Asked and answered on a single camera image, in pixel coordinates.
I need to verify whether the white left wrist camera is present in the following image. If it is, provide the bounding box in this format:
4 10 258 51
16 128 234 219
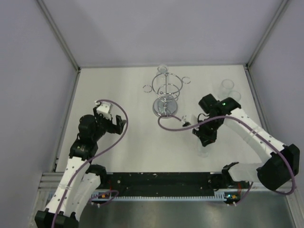
95 101 113 120

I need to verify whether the grey slotted cable duct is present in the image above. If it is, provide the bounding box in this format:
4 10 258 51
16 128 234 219
114 191 239 201

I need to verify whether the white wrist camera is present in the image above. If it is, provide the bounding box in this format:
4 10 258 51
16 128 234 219
95 101 113 120
181 114 199 130

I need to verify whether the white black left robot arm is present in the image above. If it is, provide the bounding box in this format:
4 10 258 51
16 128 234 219
34 101 128 228

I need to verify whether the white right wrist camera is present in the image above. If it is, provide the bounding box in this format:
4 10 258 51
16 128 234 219
181 114 199 130

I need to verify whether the clear ribbed wine glass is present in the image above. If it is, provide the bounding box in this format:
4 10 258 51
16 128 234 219
197 141 211 158

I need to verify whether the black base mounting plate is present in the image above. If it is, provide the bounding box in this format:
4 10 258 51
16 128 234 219
95 172 251 198

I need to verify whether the chrome wine glass rack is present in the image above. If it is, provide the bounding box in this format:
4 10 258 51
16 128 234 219
142 72 191 118

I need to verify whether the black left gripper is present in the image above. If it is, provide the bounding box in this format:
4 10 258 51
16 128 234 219
92 107 125 142

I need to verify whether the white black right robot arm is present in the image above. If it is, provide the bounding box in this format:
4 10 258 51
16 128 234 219
192 94 300 191

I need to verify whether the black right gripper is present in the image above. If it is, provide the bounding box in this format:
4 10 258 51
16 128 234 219
192 116 222 146

